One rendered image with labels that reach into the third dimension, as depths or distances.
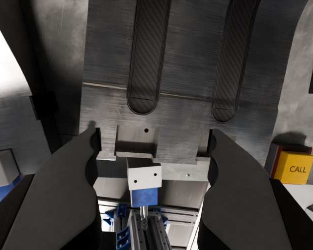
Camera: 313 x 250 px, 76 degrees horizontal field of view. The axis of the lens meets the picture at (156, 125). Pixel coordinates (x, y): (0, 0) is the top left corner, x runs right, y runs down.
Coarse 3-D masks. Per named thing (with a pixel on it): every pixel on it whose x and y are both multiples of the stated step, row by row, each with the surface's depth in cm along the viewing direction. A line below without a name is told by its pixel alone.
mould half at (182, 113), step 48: (96, 0) 21; (192, 0) 23; (288, 0) 25; (96, 48) 22; (192, 48) 24; (288, 48) 27; (96, 96) 23; (192, 96) 25; (240, 96) 27; (192, 144) 26; (240, 144) 28
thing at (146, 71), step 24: (144, 0) 22; (168, 0) 22; (240, 0) 24; (144, 24) 23; (240, 24) 25; (144, 48) 23; (240, 48) 26; (144, 72) 24; (216, 72) 25; (240, 72) 26; (144, 96) 24; (216, 96) 26; (216, 120) 26
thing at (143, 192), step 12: (132, 168) 29; (144, 168) 30; (156, 168) 30; (132, 180) 30; (144, 180) 30; (156, 180) 31; (132, 192) 32; (144, 192) 32; (156, 192) 33; (132, 204) 32; (144, 204) 33; (144, 216) 34; (144, 228) 35
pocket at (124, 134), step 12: (120, 132) 27; (132, 132) 27; (144, 132) 28; (156, 132) 27; (120, 144) 27; (132, 144) 28; (144, 144) 28; (156, 144) 26; (120, 156) 26; (132, 156) 27; (144, 156) 27
